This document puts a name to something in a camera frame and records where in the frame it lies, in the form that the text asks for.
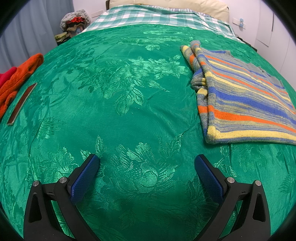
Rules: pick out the yellow green folded clothes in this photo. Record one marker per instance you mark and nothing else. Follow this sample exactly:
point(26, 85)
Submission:
point(61, 38)

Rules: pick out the green floral bedspread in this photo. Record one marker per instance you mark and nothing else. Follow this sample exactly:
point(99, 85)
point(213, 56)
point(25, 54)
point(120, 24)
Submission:
point(115, 104)

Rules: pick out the orange fleece cloth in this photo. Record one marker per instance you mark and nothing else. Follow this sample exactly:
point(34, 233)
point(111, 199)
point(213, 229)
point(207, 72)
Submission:
point(16, 78)

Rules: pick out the striped knit sweater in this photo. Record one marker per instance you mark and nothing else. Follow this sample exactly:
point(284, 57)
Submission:
point(242, 97)

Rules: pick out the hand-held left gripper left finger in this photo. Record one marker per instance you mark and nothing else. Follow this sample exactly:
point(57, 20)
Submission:
point(84, 178)

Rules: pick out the pile of clothes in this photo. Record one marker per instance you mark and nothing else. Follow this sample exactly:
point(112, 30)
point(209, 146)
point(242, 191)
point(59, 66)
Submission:
point(75, 19)

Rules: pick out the green checked bed sheet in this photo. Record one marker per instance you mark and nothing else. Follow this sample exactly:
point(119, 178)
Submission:
point(150, 16)

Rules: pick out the white wardrobe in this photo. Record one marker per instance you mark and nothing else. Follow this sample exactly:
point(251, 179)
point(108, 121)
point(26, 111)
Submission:
point(272, 30)

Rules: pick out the dark nightstand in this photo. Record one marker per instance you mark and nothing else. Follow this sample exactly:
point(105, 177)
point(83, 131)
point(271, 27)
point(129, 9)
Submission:
point(252, 47)

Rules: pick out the grey blue curtain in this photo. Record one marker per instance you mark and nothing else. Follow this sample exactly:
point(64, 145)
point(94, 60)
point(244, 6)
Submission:
point(27, 27)

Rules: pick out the white wall socket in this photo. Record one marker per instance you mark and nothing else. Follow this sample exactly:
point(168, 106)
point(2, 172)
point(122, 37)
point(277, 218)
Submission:
point(240, 23)

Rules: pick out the dark smartphone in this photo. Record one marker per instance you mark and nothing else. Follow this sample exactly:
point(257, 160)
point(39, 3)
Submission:
point(22, 104)

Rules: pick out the red cloth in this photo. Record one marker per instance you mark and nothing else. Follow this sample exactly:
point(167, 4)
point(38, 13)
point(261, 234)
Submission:
point(5, 76)

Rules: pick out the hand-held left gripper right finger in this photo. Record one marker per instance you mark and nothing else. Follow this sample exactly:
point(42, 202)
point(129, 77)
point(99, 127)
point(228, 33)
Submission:
point(209, 180)

